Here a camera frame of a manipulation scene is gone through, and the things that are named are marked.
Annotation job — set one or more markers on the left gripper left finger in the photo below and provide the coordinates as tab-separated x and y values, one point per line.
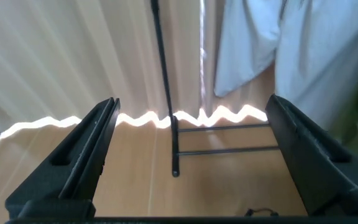
42	193

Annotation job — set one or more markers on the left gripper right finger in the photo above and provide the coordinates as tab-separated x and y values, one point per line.
328	180

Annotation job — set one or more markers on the pale grey shorts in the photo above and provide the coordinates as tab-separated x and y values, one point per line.
315	56

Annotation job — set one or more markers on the black clothes rack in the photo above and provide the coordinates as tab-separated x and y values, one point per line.
166	90

